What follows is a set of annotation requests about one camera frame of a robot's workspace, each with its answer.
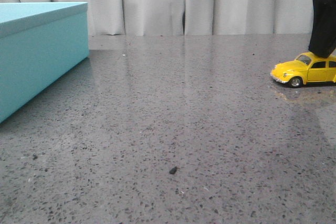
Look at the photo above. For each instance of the light blue storage box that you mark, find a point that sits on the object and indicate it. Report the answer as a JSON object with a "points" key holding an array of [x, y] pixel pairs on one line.
{"points": [[39, 43]]}

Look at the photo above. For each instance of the yellow toy beetle car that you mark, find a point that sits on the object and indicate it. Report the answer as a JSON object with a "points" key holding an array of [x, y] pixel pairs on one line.
{"points": [[305, 68]]}

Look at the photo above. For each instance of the small black debris crumb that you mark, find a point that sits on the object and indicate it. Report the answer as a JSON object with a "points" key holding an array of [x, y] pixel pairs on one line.
{"points": [[173, 170]]}

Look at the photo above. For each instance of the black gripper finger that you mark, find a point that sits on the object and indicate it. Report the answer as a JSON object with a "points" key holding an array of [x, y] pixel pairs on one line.
{"points": [[322, 41]]}

